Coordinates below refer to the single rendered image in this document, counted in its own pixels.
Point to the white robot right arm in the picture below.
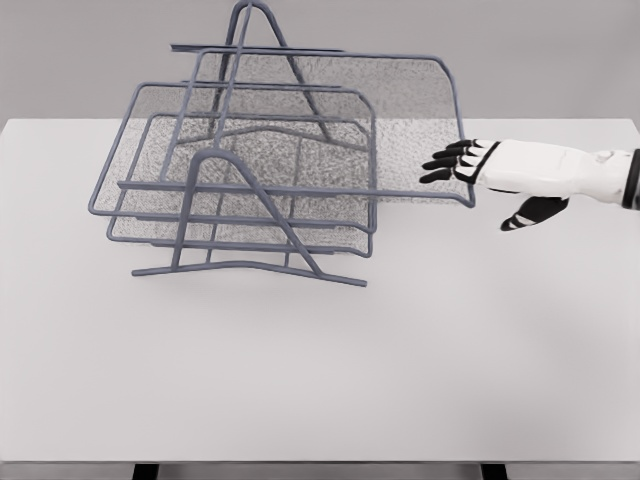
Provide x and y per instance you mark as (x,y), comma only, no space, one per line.
(602,175)

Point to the large grey mesh folder tray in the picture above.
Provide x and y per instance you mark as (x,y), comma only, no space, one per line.
(400,125)

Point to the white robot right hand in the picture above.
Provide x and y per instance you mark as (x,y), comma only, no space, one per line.
(520,167)

